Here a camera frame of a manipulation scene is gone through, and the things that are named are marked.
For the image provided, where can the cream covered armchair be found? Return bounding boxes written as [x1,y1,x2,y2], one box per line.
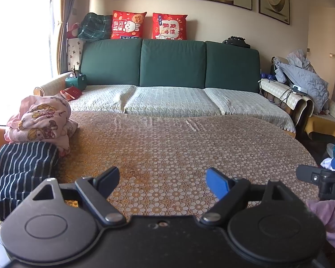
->
[258,78,314,123]

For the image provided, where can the patterned lace tablecloth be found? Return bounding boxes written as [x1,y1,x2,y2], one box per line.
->
[0,111,319,229]

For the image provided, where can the yellow cloth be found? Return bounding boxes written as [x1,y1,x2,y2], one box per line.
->
[306,114,335,139]

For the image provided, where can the red cartoon rabbit cushion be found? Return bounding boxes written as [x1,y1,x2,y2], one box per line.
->
[152,13,188,40]
[111,10,147,40]

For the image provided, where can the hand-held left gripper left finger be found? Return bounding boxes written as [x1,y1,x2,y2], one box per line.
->
[31,167,127,226]

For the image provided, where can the cream quilted sofa cover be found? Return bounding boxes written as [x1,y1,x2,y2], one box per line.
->
[34,73,296,138]

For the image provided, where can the black telephone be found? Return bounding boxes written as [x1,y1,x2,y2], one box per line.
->
[222,36,251,48]

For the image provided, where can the green plaid cushion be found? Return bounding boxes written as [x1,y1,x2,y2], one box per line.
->
[77,13,113,43]

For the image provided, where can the white floral bag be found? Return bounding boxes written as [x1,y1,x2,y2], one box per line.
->
[66,38,84,74]

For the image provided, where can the pile of grey clothes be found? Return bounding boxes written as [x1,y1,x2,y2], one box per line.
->
[274,49,330,115]

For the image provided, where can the window curtain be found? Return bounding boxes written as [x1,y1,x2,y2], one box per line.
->
[49,0,79,79]

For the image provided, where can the dark striped garment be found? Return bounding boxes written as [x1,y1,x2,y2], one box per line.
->
[0,142,60,220]

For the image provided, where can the green sofa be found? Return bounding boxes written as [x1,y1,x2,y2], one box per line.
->
[33,38,296,138]

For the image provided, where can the pale lilac garment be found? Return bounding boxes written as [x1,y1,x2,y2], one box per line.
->
[306,199,335,254]

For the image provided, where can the green tissue box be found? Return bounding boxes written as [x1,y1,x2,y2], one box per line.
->
[65,72,88,90]

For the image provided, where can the red book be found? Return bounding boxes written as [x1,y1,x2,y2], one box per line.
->
[60,87,82,101]

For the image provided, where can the pink cartoon blanket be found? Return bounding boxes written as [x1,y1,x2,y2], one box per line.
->
[4,95,79,157]

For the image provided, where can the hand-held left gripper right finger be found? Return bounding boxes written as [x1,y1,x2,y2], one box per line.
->
[199,167,292,227]

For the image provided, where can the pink plush item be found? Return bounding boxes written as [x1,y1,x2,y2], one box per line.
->
[67,22,80,38]

